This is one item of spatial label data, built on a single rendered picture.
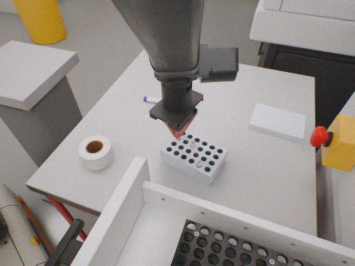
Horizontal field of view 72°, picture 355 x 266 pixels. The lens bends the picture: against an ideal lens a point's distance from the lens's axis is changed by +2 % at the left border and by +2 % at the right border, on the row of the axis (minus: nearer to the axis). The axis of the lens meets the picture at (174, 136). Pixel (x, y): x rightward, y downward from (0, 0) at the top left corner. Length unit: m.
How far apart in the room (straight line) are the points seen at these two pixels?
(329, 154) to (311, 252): 0.19
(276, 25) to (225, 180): 0.56
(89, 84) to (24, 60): 1.18
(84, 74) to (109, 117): 1.63
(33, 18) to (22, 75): 1.86
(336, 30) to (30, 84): 0.93
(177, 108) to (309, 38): 0.59
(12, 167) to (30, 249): 0.75
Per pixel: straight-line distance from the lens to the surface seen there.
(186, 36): 0.20
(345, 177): 0.55
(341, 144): 0.49
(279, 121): 0.67
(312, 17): 0.91
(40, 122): 0.96
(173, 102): 0.44
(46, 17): 2.76
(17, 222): 1.19
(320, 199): 0.67
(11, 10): 3.75
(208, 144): 0.55
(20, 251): 1.12
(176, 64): 0.27
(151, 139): 0.60
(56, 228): 1.43
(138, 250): 0.40
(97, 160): 0.54
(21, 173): 1.70
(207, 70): 0.39
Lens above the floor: 1.22
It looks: 49 degrees down
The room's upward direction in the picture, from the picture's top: straight up
